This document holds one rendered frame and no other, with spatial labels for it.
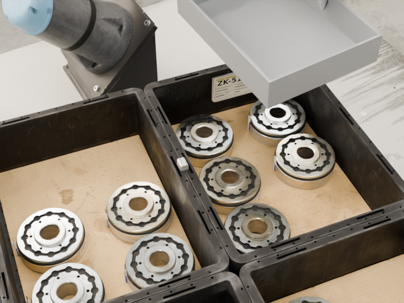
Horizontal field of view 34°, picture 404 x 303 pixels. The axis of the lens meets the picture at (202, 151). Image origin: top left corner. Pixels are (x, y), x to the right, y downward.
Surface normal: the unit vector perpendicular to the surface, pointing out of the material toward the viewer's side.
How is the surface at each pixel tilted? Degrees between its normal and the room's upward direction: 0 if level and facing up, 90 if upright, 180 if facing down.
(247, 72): 92
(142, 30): 44
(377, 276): 0
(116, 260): 0
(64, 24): 86
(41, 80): 0
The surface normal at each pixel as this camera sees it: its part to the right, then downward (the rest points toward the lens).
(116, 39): 0.50, 0.17
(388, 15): 0.00, -0.69
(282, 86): 0.50, 0.64
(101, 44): 0.36, 0.45
